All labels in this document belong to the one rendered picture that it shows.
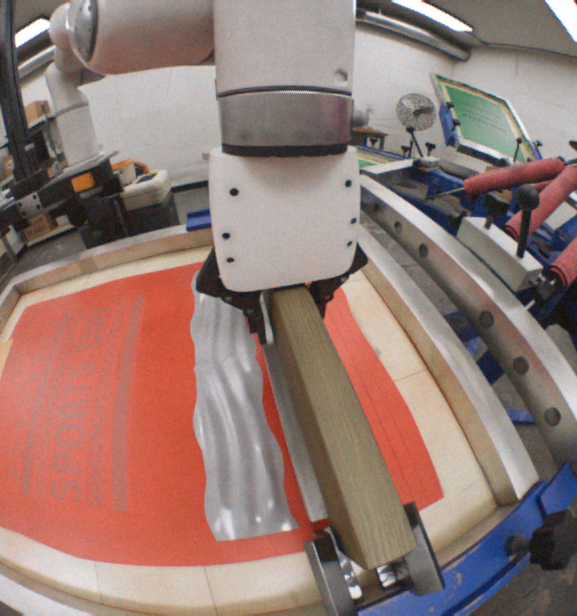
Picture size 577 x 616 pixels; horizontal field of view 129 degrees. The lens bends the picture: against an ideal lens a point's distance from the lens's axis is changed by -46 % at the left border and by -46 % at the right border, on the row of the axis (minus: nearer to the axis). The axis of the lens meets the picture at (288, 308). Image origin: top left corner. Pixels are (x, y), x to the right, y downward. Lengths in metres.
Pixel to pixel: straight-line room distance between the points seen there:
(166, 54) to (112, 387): 0.32
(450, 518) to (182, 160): 4.12
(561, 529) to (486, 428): 0.13
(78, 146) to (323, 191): 0.67
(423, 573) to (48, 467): 0.36
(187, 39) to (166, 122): 3.85
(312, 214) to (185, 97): 3.87
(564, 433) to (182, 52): 0.43
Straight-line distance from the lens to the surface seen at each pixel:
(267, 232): 0.15
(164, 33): 0.18
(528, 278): 0.36
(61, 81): 0.77
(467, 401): 0.28
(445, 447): 0.28
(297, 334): 0.16
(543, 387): 0.31
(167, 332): 0.34
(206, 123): 3.96
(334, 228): 0.17
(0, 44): 1.02
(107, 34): 0.17
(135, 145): 4.15
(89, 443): 0.32
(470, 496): 0.29
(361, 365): 0.28
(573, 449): 0.32
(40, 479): 0.36
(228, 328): 0.30
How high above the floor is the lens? 1.19
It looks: 46 degrees down
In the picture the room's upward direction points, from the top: straight up
